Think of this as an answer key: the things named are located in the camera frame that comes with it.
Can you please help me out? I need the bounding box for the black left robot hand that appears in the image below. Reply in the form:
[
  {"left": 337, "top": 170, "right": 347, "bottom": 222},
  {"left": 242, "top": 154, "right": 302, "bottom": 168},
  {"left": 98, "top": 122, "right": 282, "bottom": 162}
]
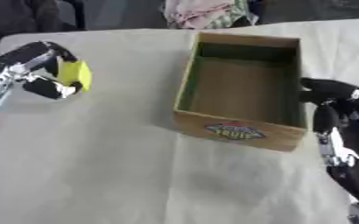
[{"left": 0, "top": 40, "right": 85, "bottom": 101}]

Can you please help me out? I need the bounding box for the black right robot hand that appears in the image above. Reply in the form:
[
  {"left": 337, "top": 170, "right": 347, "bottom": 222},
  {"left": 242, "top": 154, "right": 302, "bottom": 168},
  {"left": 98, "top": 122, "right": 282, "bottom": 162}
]
[{"left": 297, "top": 77, "right": 359, "bottom": 206}]

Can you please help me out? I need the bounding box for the yellow block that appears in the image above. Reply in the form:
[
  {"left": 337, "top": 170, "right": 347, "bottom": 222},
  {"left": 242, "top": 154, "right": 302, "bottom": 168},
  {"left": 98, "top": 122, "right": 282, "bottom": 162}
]
[{"left": 55, "top": 59, "right": 94, "bottom": 92}]

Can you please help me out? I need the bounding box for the tan cardboard box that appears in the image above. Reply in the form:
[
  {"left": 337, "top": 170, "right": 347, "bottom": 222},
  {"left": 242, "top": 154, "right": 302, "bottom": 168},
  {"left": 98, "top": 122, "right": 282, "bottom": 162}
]
[{"left": 172, "top": 31, "right": 310, "bottom": 153}]

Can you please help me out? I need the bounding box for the dark bag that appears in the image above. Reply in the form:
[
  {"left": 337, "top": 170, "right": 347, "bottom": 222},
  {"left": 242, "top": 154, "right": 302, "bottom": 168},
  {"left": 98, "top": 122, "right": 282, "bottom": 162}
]
[{"left": 0, "top": 0, "right": 88, "bottom": 53}]

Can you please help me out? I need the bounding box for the pile of pink clothes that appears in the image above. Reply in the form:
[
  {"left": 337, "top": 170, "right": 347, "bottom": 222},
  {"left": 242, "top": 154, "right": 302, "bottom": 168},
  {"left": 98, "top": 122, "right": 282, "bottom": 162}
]
[{"left": 161, "top": 0, "right": 261, "bottom": 30}]

